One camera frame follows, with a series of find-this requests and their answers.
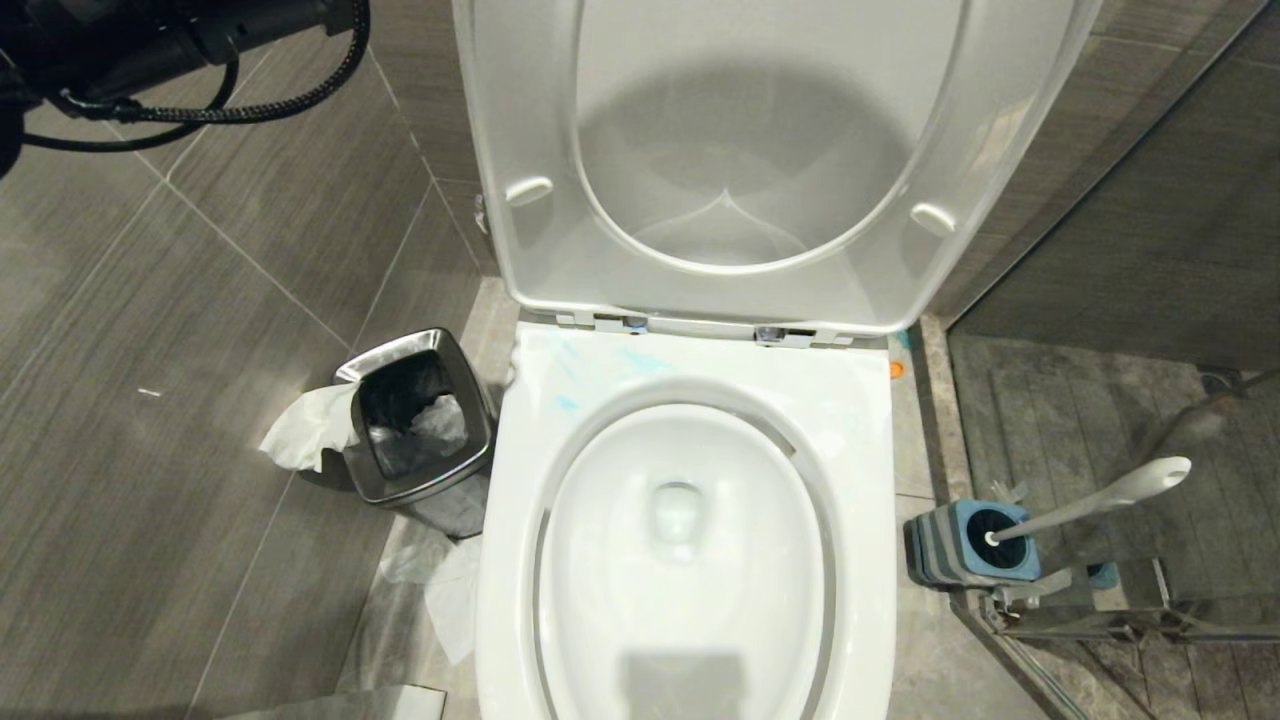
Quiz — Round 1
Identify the white toilet bowl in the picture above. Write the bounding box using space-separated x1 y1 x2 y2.
475 318 898 720

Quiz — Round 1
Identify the white toilet lid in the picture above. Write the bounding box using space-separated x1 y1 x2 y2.
451 0 1104 337

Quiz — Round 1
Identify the blue grey brush holder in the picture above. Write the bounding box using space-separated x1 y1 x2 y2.
904 499 1043 589

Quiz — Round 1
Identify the white toilet brush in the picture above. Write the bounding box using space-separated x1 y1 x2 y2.
966 456 1193 572

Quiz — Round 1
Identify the steel trash bin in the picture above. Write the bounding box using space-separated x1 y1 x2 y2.
334 327 498 539

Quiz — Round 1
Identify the crumpled white tissue paper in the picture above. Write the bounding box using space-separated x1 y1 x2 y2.
259 380 361 474

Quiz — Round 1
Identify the glass shower door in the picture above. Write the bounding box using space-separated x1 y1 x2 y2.
945 0 1280 720

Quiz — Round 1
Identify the black cable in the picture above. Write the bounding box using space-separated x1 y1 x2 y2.
22 0 372 154

